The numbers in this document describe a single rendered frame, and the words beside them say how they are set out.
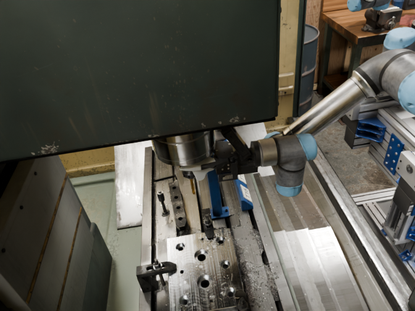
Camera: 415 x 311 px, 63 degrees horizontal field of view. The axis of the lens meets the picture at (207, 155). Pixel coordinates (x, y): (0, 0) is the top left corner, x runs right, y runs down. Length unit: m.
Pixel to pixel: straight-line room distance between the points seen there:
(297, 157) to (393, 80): 0.30
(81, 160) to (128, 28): 1.67
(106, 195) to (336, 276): 1.33
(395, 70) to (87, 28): 0.73
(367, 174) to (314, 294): 1.77
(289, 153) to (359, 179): 2.10
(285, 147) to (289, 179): 0.11
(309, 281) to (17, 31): 1.24
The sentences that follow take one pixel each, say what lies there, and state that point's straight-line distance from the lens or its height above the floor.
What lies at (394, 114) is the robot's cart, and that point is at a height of 1.07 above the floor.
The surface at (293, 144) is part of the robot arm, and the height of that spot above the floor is 1.41.
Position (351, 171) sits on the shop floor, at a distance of 3.03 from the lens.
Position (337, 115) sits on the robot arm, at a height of 1.40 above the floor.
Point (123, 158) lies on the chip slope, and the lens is 2.00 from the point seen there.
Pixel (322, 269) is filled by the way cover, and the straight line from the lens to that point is 1.48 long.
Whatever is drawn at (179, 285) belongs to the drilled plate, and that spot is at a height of 0.99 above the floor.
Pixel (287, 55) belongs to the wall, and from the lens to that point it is 1.95.
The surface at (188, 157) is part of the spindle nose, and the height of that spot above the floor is 1.47.
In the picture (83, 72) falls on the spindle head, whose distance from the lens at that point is 0.64.
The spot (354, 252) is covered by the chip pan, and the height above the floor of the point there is 0.67.
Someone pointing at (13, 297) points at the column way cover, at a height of 1.28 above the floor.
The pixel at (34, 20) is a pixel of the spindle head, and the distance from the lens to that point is 0.63.
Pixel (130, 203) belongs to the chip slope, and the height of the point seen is 0.68.
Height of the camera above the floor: 1.96
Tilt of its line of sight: 38 degrees down
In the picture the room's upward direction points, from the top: 8 degrees counter-clockwise
